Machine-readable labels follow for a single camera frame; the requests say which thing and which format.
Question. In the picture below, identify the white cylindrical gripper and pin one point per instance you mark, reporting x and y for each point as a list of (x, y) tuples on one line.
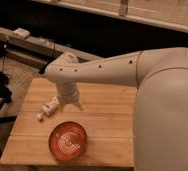
[(68, 93)]

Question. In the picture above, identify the small white bottle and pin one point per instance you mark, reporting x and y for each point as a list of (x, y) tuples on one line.
[(48, 108)]

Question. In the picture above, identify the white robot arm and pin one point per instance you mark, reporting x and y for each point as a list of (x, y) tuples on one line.
[(160, 116)]

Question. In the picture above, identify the orange ceramic bowl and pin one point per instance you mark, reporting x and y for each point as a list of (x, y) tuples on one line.
[(67, 141)]

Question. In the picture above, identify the wooden table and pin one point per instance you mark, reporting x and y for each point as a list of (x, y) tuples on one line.
[(106, 115)]

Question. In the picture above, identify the long wooden ledge beam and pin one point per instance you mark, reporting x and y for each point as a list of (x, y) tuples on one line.
[(43, 47)]

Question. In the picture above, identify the white box on ledge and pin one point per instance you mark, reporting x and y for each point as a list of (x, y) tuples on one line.
[(21, 33)]

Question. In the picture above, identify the wooden upper shelf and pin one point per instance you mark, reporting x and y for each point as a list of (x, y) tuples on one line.
[(171, 14)]

